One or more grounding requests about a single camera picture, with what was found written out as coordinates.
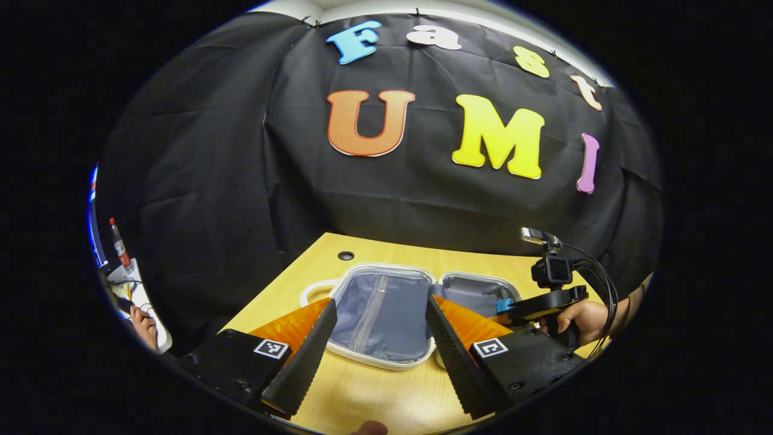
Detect white side board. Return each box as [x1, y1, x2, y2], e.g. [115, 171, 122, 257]
[106, 259, 173, 355]

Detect black camera cable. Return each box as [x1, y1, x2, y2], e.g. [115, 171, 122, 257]
[559, 242, 621, 358]

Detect blue lit screen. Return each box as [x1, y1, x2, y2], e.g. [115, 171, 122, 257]
[88, 164, 101, 268]

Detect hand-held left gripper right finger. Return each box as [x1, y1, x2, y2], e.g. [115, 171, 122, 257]
[425, 294, 588, 421]

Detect bottle with red cap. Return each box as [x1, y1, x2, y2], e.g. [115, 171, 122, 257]
[109, 217, 131, 271]

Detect black backdrop cloth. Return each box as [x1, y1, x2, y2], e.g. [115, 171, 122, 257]
[97, 12, 665, 357]

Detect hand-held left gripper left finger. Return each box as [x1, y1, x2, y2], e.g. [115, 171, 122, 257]
[175, 297, 339, 419]

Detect white suitcase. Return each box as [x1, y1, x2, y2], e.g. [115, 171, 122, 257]
[299, 262, 524, 371]

